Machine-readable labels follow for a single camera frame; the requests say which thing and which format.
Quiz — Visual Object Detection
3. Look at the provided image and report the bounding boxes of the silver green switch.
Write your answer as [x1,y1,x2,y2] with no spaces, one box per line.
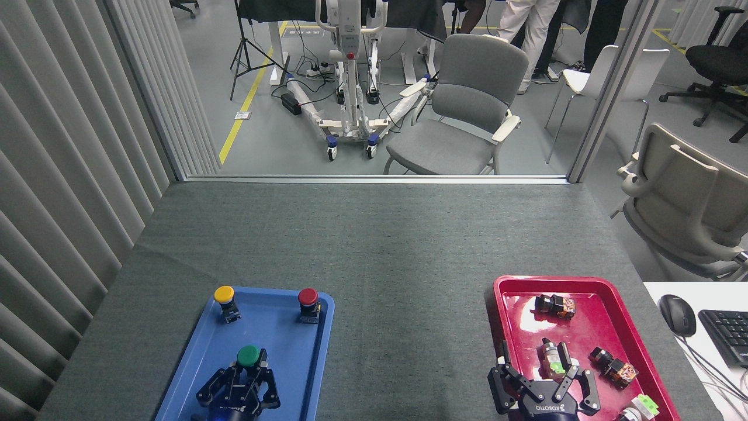
[539,337,570,379]

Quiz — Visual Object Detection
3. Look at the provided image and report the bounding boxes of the white stand on wheels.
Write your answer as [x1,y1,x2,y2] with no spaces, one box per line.
[285,0,436,161]

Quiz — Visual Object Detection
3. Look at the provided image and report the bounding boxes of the yellow push button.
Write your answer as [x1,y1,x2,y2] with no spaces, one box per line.
[213,285,242,324]

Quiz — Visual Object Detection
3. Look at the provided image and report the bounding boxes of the black keyboard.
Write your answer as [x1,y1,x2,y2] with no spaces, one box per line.
[698,309,748,369]

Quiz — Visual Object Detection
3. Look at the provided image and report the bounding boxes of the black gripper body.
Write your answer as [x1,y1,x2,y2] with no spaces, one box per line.
[516,381,585,421]
[212,394,262,421]

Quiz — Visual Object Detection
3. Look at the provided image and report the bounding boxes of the grey armchair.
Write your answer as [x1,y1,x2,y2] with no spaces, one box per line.
[383,33,529,175]

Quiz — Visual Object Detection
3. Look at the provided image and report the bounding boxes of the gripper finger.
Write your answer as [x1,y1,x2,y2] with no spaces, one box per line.
[195,362,245,408]
[555,342,602,417]
[488,341,536,416]
[247,350,282,409]

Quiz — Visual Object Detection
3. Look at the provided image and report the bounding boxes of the green push button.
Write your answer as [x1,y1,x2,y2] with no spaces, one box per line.
[236,344,262,381]

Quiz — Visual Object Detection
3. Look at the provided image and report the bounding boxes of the silver post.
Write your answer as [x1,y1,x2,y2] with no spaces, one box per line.
[567,0,664,184]

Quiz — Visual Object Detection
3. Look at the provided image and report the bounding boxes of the black tripod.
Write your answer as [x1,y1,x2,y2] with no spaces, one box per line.
[230,0,287,101]

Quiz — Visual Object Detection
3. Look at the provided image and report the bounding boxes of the black draped desk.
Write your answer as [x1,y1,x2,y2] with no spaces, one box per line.
[237,0,448,43]

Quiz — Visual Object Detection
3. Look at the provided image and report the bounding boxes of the white green switch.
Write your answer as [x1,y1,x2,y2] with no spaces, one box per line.
[618,394,661,421]

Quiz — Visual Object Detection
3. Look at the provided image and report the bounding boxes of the person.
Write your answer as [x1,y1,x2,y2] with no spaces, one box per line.
[497,0,565,94]
[576,0,629,74]

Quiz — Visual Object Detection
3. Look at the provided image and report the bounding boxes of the blue plastic tray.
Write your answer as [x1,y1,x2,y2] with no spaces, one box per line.
[155,287,335,421]

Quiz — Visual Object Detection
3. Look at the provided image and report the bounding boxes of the red plastic tray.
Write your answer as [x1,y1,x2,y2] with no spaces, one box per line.
[493,275,681,421]

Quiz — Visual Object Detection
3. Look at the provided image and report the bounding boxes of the beige office chair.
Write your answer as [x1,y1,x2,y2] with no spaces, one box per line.
[611,123,748,281]

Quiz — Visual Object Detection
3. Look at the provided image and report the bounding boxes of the white plastic chair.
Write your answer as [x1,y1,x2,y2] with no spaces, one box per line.
[545,44,670,164]

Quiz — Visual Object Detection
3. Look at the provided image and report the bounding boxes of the white side table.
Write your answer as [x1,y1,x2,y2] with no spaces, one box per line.
[643,282,748,421]

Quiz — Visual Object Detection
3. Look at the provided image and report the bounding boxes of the red push button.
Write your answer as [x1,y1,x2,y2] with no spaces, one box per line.
[297,288,321,325]

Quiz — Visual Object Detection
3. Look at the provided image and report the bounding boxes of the black orange switch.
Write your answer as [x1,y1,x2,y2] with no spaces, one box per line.
[534,294,577,320]
[588,346,639,389]

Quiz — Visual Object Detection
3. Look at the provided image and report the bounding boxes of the black mouse cable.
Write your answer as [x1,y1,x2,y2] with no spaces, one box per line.
[680,335,748,405]

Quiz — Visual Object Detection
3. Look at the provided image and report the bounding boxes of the black office chair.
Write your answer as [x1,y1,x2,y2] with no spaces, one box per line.
[659,6,748,144]

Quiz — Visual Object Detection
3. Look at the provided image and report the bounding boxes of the black computer mouse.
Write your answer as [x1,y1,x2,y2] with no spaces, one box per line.
[658,294,697,337]

